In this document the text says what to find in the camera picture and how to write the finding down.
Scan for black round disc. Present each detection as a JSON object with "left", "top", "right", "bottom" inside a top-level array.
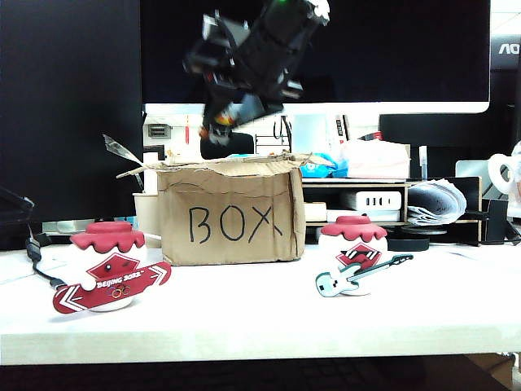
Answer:
[{"left": 386, "top": 237, "right": 431, "bottom": 253}]

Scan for black office chair back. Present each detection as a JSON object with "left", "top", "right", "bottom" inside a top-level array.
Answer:
[{"left": 200, "top": 132, "right": 256, "bottom": 160}]

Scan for small black box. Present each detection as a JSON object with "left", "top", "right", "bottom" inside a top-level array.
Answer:
[{"left": 481, "top": 198, "right": 509, "bottom": 245}]

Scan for blue plastic bag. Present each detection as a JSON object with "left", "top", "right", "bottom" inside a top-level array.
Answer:
[{"left": 300, "top": 152, "right": 350, "bottom": 179}]

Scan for rolled newspaper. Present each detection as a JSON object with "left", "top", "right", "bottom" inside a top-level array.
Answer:
[{"left": 406, "top": 179, "right": 468, "bottom": 226}]

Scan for large silver-edged monitor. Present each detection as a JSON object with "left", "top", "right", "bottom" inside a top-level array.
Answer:
[{"left": 139, "top": 0, "right": 492, "bottom": 115}]

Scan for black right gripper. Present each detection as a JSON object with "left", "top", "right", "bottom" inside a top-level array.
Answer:
[{"left": 183, "top": 15, "right": 305, "bottom": 138}]

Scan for crumpled clear tape strip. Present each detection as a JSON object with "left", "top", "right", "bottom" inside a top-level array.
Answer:
[{"left": 102, "top": 134, "right": 144, "bottom": 166}]

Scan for small cream box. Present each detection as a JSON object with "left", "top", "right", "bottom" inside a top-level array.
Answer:
[{"left": 304, "top": 201, "right": 329, "bottom": 223}]

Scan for red-capped doll with guitar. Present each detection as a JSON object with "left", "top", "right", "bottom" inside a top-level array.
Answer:
[{"left": 314, "top": 215, "right": 414, "bottom": 299}]

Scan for pink white tissue pack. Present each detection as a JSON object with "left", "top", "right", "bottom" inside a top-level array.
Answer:
[{"left": 339, "top": 139, "right": 412, "bottom": 180}]

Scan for black AOC monitor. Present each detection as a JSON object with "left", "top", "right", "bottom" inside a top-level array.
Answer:
[{"left": 489, "top": 34, "right": 521, "bottom": 70}]

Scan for large black monitor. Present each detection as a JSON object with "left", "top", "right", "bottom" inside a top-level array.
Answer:
[{"left": 0, "top": 0, "right": 146, "bottom": 252}]

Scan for silver laptop stand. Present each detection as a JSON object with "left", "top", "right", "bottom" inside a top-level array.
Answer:
[{"left": 455, "top": 159, "right": 498, "bottom": 200}]

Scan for flat white box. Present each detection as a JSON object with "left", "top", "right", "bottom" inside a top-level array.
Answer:
[{"left": 326, "top": 209, "right": 402, "bottom": 223}]

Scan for red-capped doll with snowboard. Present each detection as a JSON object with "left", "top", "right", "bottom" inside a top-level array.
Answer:
[{"left": 52, "top": 222, "right": 173, "bottom": 315}]

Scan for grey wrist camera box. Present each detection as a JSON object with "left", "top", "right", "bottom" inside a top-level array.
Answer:
[{"left": 201, "top": 11, "right": 251, "bottom": 46}]

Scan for brown cardboard box marked BOX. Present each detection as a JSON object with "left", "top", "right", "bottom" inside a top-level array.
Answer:
[{"left": 116, "top": 151, "right": 326, "bottom": 267}]

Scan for black cable with plug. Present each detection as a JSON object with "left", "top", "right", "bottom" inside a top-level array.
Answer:
[{"left": 24, "top": 223, "right": 68, "bottom": 292}]

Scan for beige paper cup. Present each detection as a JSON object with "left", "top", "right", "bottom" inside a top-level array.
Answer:
[{"left": 132, "top": 191, "right": 164, "bottom": 250}]

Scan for white power strip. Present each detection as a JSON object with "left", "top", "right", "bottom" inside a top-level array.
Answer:
[{"left": 340, "top": 190, "right": 403, "bottom": 213}]

